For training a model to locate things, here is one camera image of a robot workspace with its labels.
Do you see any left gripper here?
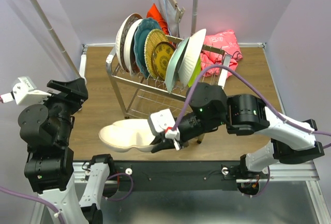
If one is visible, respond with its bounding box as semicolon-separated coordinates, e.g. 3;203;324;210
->
32;75;89;144

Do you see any white divided plate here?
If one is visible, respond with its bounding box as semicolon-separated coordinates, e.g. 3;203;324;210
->
98;119;155;153

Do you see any grey swirl ceramic plate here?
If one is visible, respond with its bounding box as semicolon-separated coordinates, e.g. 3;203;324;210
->
123;19;143;76

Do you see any pale blue square plate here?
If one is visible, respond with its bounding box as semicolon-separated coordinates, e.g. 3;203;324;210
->
164;37;190;93

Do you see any floral brown rim plate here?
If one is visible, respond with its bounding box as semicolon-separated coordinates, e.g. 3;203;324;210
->
178;28;206;86
115;13;142;72

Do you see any lime green plate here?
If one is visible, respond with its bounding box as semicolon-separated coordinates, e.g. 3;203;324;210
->
187;57;201;87

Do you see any teal scalloped plate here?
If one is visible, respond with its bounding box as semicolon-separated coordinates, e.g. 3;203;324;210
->
133;18;161;78

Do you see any yellow black patterned plate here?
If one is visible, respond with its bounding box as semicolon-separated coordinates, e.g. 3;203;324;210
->
152;41;175;81

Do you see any woven bamboo plate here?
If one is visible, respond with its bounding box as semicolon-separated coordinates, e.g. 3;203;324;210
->
144;29;169;79

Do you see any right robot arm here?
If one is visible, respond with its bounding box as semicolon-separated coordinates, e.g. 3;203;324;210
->
148;82;325;179

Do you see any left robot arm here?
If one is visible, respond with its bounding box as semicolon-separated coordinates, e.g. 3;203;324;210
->
12;77;115;223

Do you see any steel two-tier dish rack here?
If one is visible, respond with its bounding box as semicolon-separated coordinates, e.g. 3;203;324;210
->
105;35;232;145

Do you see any black base bar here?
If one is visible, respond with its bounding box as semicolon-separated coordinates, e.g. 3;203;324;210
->
110;160;250;191

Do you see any orange garment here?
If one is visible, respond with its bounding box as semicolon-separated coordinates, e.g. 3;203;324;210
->
146;3;170;35

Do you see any pink patterned garment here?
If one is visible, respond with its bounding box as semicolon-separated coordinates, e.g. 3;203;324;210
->
199;29;244;79

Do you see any grey towel with panda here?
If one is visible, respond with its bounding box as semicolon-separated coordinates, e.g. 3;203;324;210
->
166;0;180;37

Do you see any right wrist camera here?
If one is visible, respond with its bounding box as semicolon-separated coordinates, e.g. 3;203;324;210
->
147;109;183;151

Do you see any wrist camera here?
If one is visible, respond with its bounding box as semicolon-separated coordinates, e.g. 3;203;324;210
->
147;109;183;151
1;76;51;106

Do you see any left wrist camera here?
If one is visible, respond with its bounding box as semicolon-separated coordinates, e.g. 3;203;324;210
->
1;76;51;106

